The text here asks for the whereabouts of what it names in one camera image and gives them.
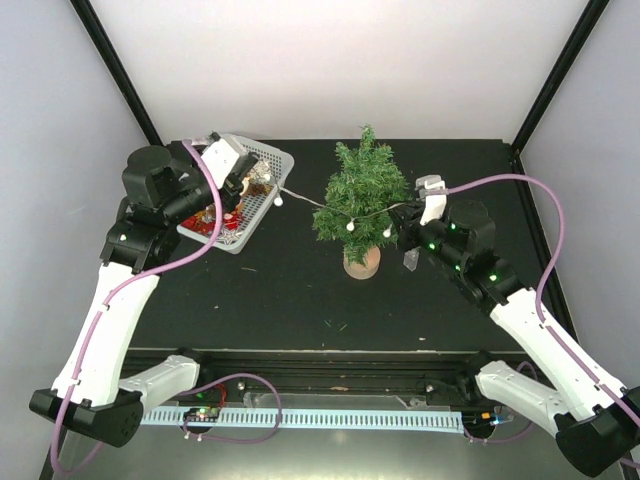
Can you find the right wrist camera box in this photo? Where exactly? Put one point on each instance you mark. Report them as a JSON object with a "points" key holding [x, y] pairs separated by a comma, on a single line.
{"points": [[432, 191]]}

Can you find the red gift box ornament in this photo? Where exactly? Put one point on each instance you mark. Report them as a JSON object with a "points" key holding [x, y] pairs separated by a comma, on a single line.
{"points": [[201, 223]]}

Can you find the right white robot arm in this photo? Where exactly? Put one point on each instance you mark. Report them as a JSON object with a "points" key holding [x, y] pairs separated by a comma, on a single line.
{"points": [[590, 413]]}

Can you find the white wooden snowflake ornament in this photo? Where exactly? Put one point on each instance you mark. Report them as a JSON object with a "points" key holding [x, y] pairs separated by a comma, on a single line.
{"points": [[261, 173]]}

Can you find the small green christmas tree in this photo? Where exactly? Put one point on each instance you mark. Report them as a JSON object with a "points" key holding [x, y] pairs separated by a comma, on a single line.
{"points": [[357, 202]]}

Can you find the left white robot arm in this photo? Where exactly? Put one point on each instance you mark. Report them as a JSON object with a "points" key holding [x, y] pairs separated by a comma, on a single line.
{"points": [[165, 185]]}

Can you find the white plastic basket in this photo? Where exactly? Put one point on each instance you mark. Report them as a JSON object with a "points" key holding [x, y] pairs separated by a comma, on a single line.
{"points": [[251, 209]]}

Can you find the light blue cable duct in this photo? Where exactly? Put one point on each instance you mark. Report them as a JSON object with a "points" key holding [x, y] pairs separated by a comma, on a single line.
{"points": [[332, 419]]}

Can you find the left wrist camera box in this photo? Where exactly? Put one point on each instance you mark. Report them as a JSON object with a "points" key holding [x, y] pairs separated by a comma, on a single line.
{"points": [[221, 156]]}

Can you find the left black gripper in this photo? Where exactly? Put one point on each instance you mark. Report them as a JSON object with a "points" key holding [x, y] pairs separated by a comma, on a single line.
{"points": [[232, 183]]}

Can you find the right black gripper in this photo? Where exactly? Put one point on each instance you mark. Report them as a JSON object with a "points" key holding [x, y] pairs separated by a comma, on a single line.
{"points": [[406, 216]]}

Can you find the small circuit board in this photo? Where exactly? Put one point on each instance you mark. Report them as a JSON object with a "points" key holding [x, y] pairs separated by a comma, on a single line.
{"points": [[201, 414]]}

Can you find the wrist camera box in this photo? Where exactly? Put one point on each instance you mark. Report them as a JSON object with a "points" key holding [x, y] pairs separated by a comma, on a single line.
{"points": [[432, 191], [221, 156]]}

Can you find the silver star ornament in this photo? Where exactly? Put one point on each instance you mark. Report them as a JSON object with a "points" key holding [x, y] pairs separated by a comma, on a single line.
{"points": [[229, 237]]}

